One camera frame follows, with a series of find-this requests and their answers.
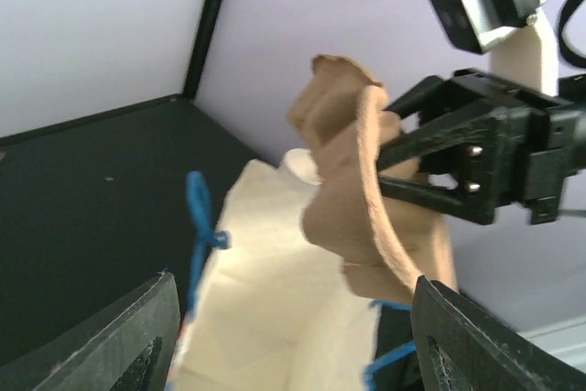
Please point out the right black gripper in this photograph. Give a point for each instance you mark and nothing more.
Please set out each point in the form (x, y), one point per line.
(519, 150)

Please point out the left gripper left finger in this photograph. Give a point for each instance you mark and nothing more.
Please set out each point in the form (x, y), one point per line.
(127, 346)

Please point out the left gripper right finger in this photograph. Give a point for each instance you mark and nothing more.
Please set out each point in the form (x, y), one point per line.
(460, 346)

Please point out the blue checkered paper bag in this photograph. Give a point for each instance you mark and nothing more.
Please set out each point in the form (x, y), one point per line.
(274, 310)

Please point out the brown pulp cup carrier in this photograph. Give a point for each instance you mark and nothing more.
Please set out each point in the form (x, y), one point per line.
(385, 244)

